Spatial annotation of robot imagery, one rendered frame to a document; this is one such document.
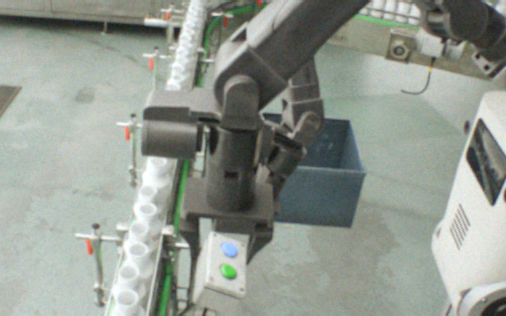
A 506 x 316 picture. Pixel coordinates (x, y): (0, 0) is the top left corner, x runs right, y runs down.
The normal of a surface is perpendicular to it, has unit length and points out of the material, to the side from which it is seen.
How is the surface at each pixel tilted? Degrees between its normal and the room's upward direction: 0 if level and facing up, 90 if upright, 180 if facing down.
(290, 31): 78
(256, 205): 1
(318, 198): 90
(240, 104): 89
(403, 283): 0
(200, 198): 1
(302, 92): 72
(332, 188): 90
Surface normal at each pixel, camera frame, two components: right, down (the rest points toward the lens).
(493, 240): -0.79, 0.37
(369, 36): -0.34, 0.49
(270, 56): -0.07, 0.50
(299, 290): 0.08, -0.83
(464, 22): 0.18, 0.25
